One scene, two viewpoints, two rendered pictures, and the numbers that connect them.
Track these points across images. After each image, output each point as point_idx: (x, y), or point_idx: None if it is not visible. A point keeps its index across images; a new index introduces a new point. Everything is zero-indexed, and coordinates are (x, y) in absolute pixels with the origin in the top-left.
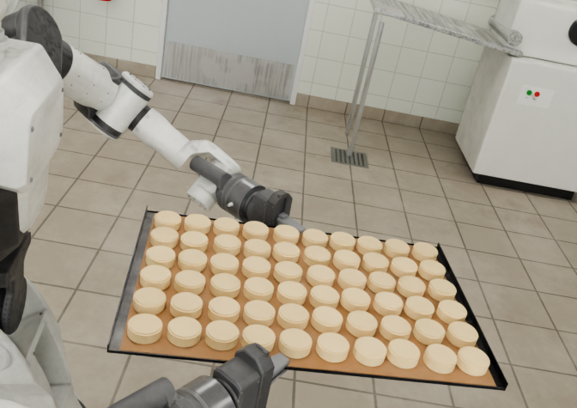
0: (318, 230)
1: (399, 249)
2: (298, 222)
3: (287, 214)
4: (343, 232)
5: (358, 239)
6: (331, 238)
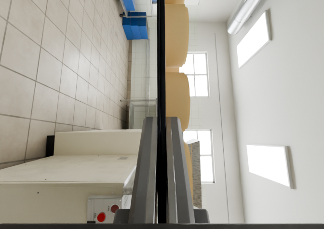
0: (189, 87)
1: None
2: (183, 145)
3: (208, 212)
4: (188, 17)
5: None
6: (181, 66)
